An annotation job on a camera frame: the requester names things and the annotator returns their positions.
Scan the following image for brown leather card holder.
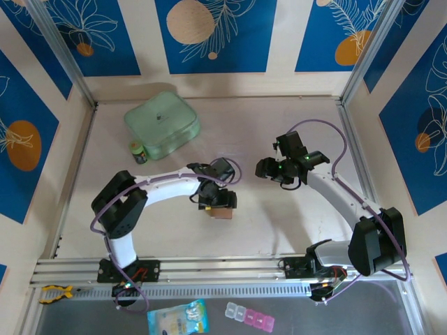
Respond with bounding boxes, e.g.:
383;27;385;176
208;207;234;221

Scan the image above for small green-lidded jar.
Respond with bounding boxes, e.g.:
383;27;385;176
129;140;148;165

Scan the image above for green translucent zip pouch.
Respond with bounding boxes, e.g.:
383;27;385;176
123;91;202;161

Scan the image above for blue snack packet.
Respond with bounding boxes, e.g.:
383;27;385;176
146;299;210;335

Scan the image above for white pink pill organizer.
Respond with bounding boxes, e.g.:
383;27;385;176
224;301;276;331

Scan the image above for black controller board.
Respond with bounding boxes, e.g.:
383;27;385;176
309;280;347;303
110;281;141;298

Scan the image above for grey metal sheet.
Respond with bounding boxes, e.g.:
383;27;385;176
33;278;425;335

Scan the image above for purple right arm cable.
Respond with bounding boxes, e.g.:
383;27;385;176
288;119;411;304

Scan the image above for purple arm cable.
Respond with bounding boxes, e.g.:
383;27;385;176
288;119;411;304
90;158;244;314

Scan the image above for aluminium mounting rail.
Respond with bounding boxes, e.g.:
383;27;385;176
29;253;415;289

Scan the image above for aluminium side rail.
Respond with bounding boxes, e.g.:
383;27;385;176
51;103;101;260
335;99;376;207

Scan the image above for slotted grey cable duct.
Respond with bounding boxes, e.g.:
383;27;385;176
75;282;312;297

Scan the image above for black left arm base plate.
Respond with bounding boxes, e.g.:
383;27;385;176
96;258;161;283

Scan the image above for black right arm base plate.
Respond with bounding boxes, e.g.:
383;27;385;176
283;256;347;280

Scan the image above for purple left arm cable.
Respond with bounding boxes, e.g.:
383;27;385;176
90;158;244;314

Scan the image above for aluminium corner post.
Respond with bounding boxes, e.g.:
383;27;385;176
339;0;412;105
24;0;98;109

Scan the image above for yellow-handled pliers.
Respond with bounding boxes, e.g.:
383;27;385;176
38;284;91;305

